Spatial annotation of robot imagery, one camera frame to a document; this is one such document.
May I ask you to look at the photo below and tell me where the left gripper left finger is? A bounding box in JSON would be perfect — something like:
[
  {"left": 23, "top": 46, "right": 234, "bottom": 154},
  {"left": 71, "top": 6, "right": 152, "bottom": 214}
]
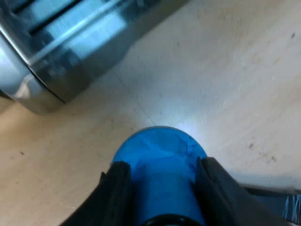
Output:
[{"left": 61, "top": 161, "right": 136, "bottom": 226}]

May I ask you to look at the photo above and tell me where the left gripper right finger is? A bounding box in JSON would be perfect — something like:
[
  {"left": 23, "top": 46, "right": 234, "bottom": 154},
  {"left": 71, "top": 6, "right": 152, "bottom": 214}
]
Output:
[{"left": 193, "top": 156, "right": 290, "bottom": 226}]

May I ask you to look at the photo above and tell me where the bright blue tamper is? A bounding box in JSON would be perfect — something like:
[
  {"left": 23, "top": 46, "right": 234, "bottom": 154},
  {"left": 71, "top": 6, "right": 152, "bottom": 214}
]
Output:
[{"left": 111, "top": 126, "right": 208, "bottom": 226}]

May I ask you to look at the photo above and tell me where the steel espresso machine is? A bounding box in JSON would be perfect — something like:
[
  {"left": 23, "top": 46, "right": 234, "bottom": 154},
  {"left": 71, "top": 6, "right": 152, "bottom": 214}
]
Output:
[{"left": 0, "top": 0, "right": 191, "bottom": 113}]

